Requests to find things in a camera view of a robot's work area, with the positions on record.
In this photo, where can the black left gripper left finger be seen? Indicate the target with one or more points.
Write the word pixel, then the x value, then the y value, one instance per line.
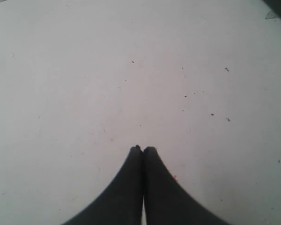
pixel 121 202

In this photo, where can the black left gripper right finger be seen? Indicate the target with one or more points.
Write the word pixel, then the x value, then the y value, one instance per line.
pixel 166 202

